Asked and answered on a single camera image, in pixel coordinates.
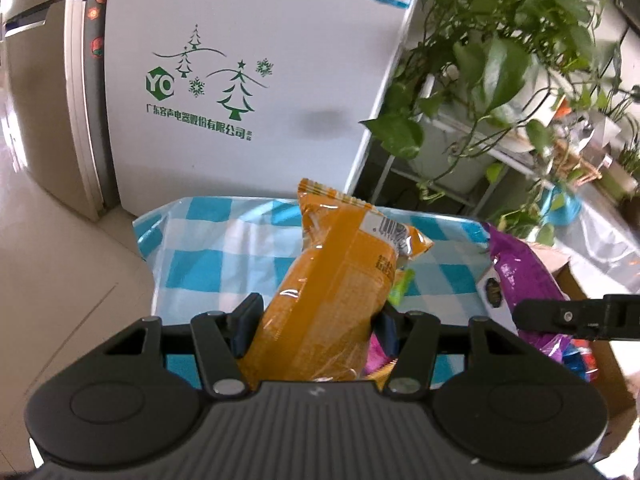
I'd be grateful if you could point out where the blue plastic pot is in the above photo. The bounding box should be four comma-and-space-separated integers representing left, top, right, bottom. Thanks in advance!
542, 182, 583, 226

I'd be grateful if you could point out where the blue snack packet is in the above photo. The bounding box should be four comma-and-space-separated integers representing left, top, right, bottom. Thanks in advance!
562, 342, 603, 383

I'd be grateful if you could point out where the clear plastic sheet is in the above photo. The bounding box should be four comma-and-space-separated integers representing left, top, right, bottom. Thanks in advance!
550, 195, 640, 281

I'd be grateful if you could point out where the white refrigerator with green print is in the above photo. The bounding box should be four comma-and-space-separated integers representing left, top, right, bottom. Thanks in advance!
0, 0, 431, 221

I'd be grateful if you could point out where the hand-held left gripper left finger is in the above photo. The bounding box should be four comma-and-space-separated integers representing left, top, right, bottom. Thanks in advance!
102, 292, 264, 400

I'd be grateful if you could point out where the white plant rack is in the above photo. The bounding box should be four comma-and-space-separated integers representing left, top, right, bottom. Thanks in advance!
385, 60, 640, 221

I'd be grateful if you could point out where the purple snack packet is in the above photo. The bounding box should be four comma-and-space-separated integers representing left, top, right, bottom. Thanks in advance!
482, 222, 576, 366

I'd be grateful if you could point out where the small white flower pot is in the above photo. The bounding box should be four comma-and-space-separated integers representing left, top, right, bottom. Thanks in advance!
602, 157, 640, 203

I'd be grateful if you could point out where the green snack packet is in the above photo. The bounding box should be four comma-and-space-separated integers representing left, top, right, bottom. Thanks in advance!
387, 267, 416, 306

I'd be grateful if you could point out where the blue checkered tablecloth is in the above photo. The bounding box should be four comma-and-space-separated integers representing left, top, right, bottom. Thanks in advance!
132, 196, 493, 391

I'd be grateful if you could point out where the white cardboard box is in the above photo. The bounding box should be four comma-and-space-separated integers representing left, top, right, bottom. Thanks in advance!
475, 242, 640, 466

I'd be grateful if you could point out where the green pothos plant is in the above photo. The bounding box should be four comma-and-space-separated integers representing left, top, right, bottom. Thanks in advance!
360, 0, 640, 246

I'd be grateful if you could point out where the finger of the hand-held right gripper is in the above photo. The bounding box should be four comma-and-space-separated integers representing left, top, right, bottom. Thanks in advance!
512, 294, 640, 341

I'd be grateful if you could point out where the orange snack packet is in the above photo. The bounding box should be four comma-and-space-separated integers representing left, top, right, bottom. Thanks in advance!
237, 178, 435, 392

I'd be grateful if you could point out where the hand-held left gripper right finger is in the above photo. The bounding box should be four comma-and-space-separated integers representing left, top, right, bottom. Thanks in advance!
372, 304, 516, 400

